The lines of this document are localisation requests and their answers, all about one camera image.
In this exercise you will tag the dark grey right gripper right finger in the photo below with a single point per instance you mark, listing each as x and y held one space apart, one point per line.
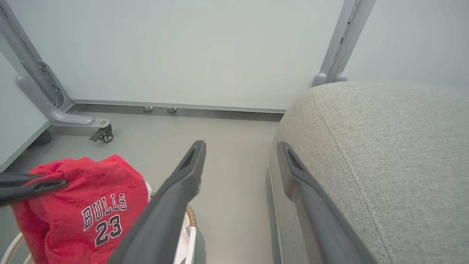
315 220

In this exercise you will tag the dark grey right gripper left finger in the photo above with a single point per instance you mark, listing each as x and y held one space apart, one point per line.
165 220

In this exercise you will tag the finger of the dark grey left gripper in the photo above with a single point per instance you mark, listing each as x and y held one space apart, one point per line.
14 179
33 189

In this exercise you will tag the red Bulls 23 jersey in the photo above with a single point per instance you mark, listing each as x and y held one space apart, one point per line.
91 183

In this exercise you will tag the white laundry basket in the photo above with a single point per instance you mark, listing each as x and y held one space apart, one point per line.
191 244

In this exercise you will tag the grey fabric sofa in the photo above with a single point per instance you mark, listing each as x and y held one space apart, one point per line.
384 165

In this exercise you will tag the black caster wheel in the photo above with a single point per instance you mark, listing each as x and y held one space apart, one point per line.
104 135

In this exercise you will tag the grey partition post with foot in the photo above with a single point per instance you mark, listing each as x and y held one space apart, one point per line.
69 118

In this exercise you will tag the grey partition base rail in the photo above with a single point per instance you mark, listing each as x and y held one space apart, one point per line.
183 106

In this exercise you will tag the grey double partition post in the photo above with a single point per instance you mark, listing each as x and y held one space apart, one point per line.
342 47

